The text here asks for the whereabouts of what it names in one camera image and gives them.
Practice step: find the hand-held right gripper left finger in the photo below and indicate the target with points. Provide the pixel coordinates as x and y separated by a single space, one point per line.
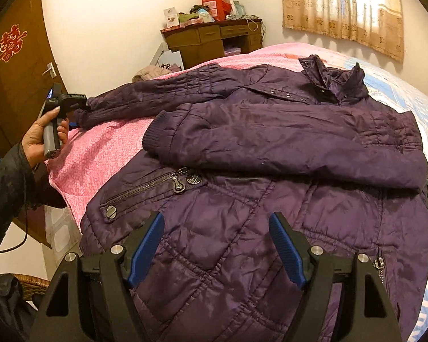
148 244

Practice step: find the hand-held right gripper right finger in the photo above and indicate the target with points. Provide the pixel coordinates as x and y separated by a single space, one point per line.
284 245

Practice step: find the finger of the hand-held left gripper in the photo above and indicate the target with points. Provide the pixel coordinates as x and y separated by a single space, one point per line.
87 104

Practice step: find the purple quilted jacket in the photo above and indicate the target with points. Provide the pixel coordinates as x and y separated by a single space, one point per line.
256 192

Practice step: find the person's left forearm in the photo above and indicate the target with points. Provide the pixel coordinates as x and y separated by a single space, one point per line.
7 192

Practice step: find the pile of clothes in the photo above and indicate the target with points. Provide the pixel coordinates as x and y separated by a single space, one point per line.
149 73

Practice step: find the person's left hand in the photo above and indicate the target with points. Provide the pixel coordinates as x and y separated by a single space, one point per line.
34 139

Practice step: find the pink patterned bed sheet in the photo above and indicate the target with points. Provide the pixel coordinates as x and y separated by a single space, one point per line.
103 142

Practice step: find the brown wooden door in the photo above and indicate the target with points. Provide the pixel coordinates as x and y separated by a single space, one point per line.
18 89

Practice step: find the white board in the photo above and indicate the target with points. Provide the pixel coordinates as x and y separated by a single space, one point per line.
171 58

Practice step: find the red door decoration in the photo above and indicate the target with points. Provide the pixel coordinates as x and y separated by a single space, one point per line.
11 42

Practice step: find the white box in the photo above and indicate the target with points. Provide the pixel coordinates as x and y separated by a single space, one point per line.
171 17

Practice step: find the wicker basket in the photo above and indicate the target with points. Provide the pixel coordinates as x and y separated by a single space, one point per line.
32 286

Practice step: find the brown wooden desk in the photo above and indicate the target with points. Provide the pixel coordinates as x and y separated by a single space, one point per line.
196 42

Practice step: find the green cloth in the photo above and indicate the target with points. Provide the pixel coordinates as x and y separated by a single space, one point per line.
188 17

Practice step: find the dark cloth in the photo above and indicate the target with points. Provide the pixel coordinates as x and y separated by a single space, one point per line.
5 310

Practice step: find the beige patterned curtain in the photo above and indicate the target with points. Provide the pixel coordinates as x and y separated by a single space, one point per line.
342 10

